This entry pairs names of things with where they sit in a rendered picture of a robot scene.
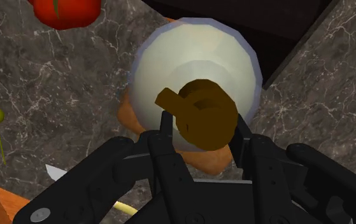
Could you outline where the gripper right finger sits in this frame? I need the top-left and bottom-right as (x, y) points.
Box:
(229, 113), (356, 224)

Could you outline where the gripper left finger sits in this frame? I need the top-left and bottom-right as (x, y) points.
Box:
(12, 110), (197, 224)

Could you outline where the brown mug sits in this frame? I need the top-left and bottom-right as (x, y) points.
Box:
(154, 79), (239, 152)

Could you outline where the pale yellow curved thing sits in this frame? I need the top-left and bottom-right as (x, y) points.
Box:
(113, 200), (139, 216)

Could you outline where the white pointed blade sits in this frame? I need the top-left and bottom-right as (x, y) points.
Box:
(45, 164), (69, 183)

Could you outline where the white bowl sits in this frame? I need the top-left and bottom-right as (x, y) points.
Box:
(127, 17), (264, 153)

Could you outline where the red tomato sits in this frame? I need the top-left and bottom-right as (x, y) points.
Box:
(27, 0), (103, 31)

